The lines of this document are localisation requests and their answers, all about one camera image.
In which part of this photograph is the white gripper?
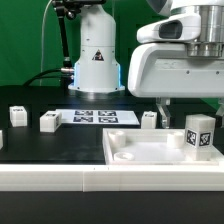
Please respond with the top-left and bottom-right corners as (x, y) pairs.
(128, 43), (224, 129)

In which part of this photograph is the white square tabletop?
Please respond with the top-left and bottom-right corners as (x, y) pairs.
(102, 128), (224, 166)

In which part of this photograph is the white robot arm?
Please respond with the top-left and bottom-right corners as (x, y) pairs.
(70, 0), (224, 128)

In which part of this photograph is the AprilTag paper sheet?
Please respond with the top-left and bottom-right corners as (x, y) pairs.
(57, 109), (139, 125)

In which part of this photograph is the white L-shaped fence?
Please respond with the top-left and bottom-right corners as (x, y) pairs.
(0, 164), (224, 192)

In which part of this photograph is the white part left edge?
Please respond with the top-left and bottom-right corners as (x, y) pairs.
(0, 130), (3, 150)

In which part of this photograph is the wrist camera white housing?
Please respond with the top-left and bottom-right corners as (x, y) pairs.
(137, 13), (201, 44)

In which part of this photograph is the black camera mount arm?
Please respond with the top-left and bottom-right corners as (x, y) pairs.
(52, 0), (106, 75)

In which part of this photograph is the black cable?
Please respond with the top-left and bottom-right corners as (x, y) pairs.
(22, 68), (74, 87)

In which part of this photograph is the grey cable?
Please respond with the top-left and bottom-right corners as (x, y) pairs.
(39, 0), (54, 87)

